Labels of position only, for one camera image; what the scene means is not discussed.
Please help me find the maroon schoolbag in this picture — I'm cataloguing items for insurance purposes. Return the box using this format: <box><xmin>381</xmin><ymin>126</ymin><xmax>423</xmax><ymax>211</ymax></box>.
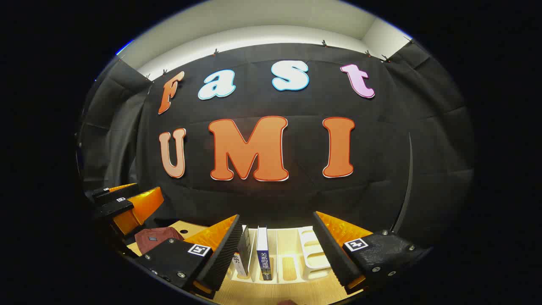
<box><xmin>135</xmin><ymin>227</ymin><xmax>185</xmax><ymax>255</ymax></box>

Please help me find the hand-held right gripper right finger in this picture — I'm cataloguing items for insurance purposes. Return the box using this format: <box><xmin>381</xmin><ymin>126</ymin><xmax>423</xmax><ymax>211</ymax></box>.
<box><xmin>312</xmin><ymin>211</ymin><xmax>430</xmax><ymax>296</ymax></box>

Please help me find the blue cover book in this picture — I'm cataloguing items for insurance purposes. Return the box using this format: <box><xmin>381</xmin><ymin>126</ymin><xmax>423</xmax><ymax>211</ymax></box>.
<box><xmin>256</xmin><ymin>227</ymin><xmax>274</xmax><ymax>281</ymax></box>

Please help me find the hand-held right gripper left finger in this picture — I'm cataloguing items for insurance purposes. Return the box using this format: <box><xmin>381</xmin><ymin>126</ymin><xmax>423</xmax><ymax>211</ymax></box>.
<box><xmin>135</xmin><ymin>214</ymin><xmax>244</xmax><ymax>300</ymax></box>

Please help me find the cream plastic bookshelf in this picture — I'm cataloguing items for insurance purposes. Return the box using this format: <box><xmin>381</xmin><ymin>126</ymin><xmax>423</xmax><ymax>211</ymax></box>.
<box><xmin>229</xmin><ymin>226</ymin><xmax>333</xmax><ymax>284</ymax></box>

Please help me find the white portrait cover book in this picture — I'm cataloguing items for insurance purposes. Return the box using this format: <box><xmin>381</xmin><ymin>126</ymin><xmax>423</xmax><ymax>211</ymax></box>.
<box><xmin>232</xmin><ymin>225</ymin><xmax>252</xmax><ymax>278</ymax></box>

